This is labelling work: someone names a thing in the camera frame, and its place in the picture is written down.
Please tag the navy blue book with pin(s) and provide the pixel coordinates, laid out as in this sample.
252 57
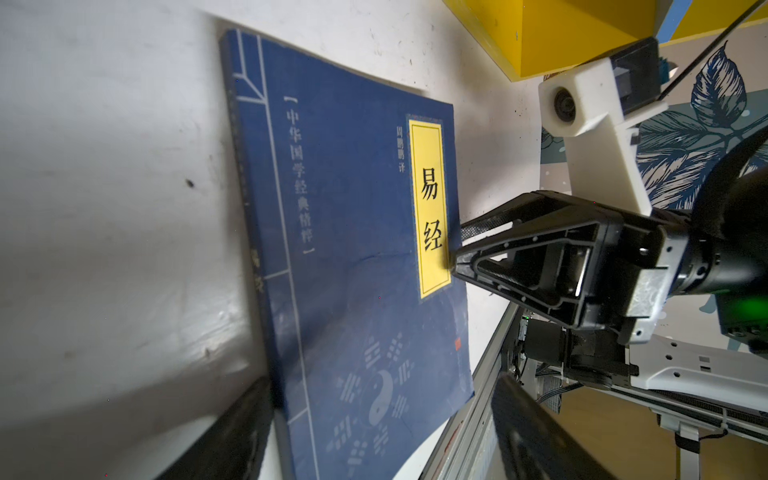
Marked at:
349 190

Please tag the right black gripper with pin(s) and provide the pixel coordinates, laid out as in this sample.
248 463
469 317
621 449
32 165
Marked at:
551 266

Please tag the yellow pink blue shelf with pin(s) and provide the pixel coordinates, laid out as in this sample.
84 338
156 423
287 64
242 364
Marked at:
530 38

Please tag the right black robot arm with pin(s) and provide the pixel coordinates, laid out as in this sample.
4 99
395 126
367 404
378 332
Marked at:
687 386

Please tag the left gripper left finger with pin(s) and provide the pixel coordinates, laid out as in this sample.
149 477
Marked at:
233 447

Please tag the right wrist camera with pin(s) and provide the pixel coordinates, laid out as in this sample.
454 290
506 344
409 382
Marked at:
596 108

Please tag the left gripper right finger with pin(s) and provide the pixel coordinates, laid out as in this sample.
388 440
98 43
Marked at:
532 444

